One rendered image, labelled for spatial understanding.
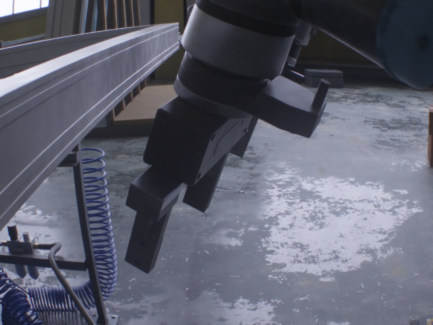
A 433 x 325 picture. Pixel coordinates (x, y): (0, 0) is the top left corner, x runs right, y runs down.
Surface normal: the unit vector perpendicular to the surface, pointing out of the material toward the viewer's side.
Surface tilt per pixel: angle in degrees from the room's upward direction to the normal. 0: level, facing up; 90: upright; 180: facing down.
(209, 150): 113
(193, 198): 97
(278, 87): 25
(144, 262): 97
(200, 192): 97
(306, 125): 105
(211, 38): 92
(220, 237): 0
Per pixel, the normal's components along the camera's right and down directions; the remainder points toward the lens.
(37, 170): 1.00, -0.03
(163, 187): 0.30, -0.82
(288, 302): -0.04, -0.96
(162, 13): -0.03, 0.27
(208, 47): -0.54, 0.28
